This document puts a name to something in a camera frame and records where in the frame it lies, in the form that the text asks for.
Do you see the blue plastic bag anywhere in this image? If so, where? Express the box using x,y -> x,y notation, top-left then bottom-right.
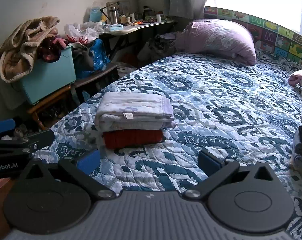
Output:
77,39 -> 111,78

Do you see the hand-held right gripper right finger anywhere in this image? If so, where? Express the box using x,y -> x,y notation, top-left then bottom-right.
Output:
182,149 -> 278,201

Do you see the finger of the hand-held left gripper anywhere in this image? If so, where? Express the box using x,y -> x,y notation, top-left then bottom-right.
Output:
0,119 -> 16,138
0,129 -> 55,155

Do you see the brown fleece blanket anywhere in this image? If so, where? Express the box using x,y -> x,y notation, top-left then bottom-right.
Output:
0,16 -> 60,83

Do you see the purple pillow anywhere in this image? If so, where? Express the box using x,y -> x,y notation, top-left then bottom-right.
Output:
175,19 -> 257,66

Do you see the dark desk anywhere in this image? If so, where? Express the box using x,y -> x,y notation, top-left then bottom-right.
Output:
98,20 -> 178,60

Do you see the wooden stool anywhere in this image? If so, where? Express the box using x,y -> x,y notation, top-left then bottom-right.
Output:
26,84 -> 79,131

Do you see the pink cloth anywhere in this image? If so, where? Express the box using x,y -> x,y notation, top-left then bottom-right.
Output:
288,67 -> 302,88

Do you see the steel thermos flask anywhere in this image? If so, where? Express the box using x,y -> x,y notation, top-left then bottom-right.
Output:
110,6 -> 119,25

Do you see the white floral garment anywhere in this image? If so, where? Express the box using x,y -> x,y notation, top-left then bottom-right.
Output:
94,92 -> 177,132

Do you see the dark red dotted cloth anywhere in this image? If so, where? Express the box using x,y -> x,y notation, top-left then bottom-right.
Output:
37,36 -> 69,63

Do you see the desk lamp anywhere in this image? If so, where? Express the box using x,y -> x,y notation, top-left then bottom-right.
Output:
100,1 -> 122,18

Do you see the light blue tissue pack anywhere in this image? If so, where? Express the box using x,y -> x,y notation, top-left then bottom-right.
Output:
89,6 -> 102,23

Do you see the colourful alphabet foam mat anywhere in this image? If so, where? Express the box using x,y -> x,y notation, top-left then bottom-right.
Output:
203,6 -> 302,68

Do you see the window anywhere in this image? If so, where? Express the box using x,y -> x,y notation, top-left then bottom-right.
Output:
207,0 -> 302,36

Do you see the red knitted sweater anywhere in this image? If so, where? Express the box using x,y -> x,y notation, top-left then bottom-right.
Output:
102,129 -> 164,149

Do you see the pile of dark clothes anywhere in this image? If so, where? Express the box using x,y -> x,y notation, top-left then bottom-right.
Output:
138,33 -> 178,61

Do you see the white plastic bag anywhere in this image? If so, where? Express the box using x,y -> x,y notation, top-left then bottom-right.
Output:
64,21 -> 104,42

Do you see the blue patterned bed quilt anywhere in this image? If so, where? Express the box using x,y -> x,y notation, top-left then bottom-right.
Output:
32,47 -> 302,240

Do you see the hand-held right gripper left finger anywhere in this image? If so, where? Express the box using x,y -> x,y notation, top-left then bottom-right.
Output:
19,149 -> 117,202

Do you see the teal plastic storage box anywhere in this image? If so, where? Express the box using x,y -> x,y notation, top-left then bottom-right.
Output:
14,45 -> 77,105

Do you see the white tray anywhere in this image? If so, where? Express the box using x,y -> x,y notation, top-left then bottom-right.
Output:
98,26 -> 137,36

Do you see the dark low bench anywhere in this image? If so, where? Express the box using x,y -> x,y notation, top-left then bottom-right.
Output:
74,64 -> 119,98

